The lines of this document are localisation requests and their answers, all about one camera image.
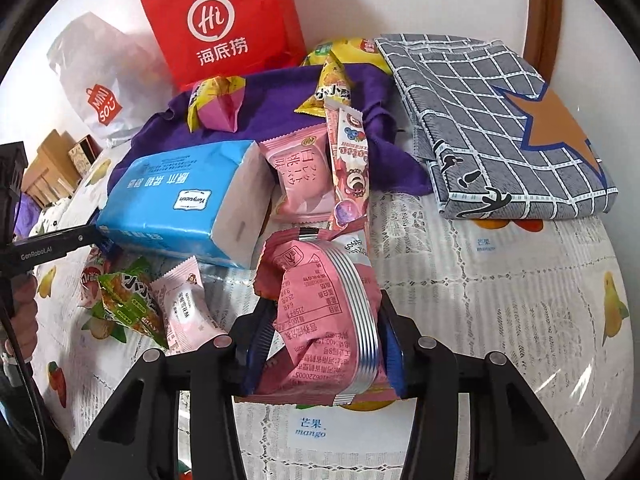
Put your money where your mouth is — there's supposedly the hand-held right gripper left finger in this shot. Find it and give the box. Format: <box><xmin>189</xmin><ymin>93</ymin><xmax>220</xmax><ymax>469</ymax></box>
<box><xmin>62</xmin><ymin>302</ymin><xmax>281</xmax><ymax>480</ymax></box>

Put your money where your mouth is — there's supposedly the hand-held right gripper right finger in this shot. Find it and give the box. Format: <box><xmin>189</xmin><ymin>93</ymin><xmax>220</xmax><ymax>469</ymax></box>
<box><xmin>377</xmin><ymin>290</ymin><xmax>591</xmax><ymax>480</ymax></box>

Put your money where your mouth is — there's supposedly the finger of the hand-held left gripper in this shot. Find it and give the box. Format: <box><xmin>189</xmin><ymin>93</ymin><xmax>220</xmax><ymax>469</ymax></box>
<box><xmin>20</xmin><ymin>225</ymin><xmax>115</xmax><ymax>254</ymax></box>

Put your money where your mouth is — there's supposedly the pink silver striped snack bag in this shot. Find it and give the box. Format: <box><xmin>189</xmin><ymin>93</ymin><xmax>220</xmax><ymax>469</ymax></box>
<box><xmin>252</xmin><ymin>227</ymin><xmax>396</xmax><ymax>406</ymax></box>

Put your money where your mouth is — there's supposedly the green snack packet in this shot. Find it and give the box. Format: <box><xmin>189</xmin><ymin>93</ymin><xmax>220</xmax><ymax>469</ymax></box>
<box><xmin>97</xmin><ymin>257</ymin><xmax>171</xmax><ymax>348</ymax></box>

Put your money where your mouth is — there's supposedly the pale pink snack packet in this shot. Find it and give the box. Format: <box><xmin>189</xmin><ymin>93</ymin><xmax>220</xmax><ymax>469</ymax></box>
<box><xmin>150</xmin><ymin>256</ymin><xmax>228</xmax><ymax>356</ymax></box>

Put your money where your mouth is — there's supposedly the blue tissue pack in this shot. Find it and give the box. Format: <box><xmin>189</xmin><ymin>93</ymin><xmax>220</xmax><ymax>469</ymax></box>
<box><xmin>96</xmin><ymin>140</ymin><xmax>273</xmax><ymax>270</ymax></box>

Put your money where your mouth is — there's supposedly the person's left hand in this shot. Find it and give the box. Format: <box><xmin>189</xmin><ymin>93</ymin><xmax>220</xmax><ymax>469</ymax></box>
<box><xmin>2</xmin><ymin>275</ymin><xmax>40</xmax><ymax>366</ymax></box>

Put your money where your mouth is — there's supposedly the wooden headboard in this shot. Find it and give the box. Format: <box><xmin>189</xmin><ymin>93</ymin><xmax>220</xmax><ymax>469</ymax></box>
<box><xmin>22</xmin><ymin>130</ymin><xmax>93</xmax><ymax>208</ymax></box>

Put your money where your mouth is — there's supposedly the brown patterned box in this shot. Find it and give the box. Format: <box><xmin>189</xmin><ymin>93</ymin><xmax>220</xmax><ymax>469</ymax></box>
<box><xmin>67</xmin><ymin>135</ymin><xmax>103</xmax><ymax>171</ymax></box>

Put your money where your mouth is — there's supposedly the white fruit print tablecloth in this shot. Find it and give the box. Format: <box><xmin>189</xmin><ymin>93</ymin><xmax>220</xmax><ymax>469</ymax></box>
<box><xmin>27</xmin><ymin>145</ymin><xmax>631</xmax><ymax>480</ymax></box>

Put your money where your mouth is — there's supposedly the white plastic shopping bag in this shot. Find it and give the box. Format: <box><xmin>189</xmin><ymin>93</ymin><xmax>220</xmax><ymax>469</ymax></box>
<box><xmin>47</xmin><ymin>12</ymin><xmax>173</xmax><ymax>143</ymax></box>

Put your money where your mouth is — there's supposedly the pink pastry packet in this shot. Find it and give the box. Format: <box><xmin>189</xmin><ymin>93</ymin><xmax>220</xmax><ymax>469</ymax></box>
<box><xmin>259</xmin><ymin>125</ymin><xmax>337</xmax><ymax>223</ymax></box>

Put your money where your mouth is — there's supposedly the yellow and pink snack packet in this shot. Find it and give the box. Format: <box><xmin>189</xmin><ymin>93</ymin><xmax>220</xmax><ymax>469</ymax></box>
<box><xmin>187</xmin><ymin>75</ymin><xmax>247</xmax><ymax>133</ymax></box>

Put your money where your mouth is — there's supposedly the long pink snack packet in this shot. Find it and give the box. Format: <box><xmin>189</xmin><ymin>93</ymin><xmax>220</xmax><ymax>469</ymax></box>
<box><xmin>324</xmin><ymin>97</ymin><xmax>371</xmax><ymax>261</ymax></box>

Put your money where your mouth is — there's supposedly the purple cloth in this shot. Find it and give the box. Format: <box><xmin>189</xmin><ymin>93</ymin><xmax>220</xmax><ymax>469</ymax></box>
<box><xmin>107</xmin><ymin>65</ymin><xmax>433</xmax><ymax>198</ymax></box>

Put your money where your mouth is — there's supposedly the red paper bag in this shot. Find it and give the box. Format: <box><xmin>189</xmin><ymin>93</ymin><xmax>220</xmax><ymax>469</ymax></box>
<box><xmin>138</xmin><ymin>0</ymin><xmax>307</xmax><ymax>92</ymax></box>

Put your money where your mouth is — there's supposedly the grey checked star cloth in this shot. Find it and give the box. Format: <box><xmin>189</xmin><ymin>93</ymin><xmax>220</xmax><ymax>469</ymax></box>
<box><xmin>375</xmin><ymin>34</ymin><xmax>620</xmax><ymax>220</ymax></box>

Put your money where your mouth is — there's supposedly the small yellow snack packet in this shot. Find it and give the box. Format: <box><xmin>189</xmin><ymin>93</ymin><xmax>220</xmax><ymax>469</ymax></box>
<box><xmin>295</xmin><ymin>55</ymin><xmax>361</xmax><ymax>118</ymax></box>

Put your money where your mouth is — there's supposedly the large yellow snack bag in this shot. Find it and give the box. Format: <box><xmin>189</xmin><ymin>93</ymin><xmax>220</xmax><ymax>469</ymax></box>
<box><xmin>300</xmin><ymin>37</ymin><xmax>396</xmax><ymax>78</ymax></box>

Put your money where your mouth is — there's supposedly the black cable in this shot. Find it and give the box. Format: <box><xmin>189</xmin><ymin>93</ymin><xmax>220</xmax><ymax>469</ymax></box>
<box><xmin>0</xmin><ymin>300</ymin><xmax>51</xmax><ymax>480</ymax></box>

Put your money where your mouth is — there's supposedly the brown wooden door frame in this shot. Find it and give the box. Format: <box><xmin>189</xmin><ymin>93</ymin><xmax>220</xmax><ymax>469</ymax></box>
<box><xmin>522</xmin><ymin>0</ymin><xmax>563</xmax><ymax>83</ymax></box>

